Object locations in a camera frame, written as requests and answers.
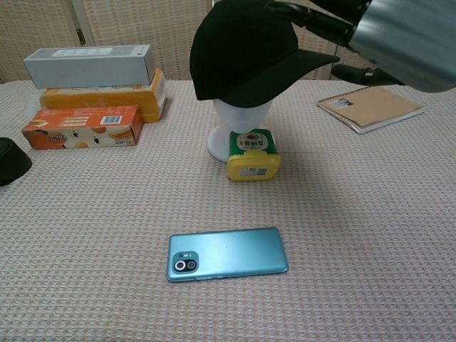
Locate pink white woven tablecloth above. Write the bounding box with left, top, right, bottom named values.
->
left=0, top=73, right=456, bottom=342

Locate white foam mannequin head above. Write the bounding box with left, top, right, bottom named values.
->
left=206, top=98, right=274, bottom=160

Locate long grey white box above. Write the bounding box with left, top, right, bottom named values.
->
left=23, top=44, right=157, bottom=90

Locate green container with yellow lid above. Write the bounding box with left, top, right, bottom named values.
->
left=227, top=128, right=281, bottom=182

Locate brown spiral notebook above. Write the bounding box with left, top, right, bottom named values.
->
left=316, top=86, right=425, bottom=135

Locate black object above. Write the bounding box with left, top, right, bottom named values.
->
left=0, top=137, right=33, bottom=187

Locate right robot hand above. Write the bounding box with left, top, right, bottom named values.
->
left=264, top=0, right=456, bottom=94

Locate black baseball cap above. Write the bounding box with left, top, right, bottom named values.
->
left=190, top=0, right=341, bottom=108

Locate yellow food box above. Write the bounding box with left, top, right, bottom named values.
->
left=38, top=68, right=168, bottom=124

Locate light blue smartphone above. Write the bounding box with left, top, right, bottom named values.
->
left=166, top=227, right=289, bottom=283

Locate beige woven folding screen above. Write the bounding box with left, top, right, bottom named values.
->
left=0, top=0, right=375, bottom=85

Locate orange snack box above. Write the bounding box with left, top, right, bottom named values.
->
left=21, top=104, right=144, bottom=151

